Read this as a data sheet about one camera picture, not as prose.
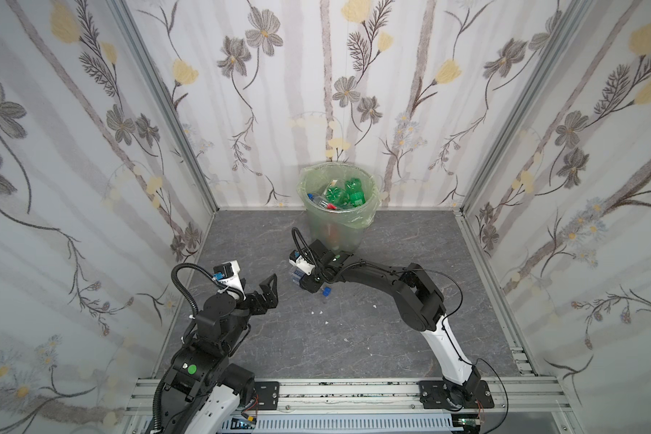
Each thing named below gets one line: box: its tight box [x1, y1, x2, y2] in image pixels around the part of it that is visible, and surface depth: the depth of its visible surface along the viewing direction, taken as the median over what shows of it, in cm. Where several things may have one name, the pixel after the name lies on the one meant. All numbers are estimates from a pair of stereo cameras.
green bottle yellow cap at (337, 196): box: [325, 186, 349, 210], surface depth 88 cm
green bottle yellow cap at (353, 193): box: [344, 178, 367, 208], surface depth 95 cm
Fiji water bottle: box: [306, 193, 338, 210], surface depth 91 cm
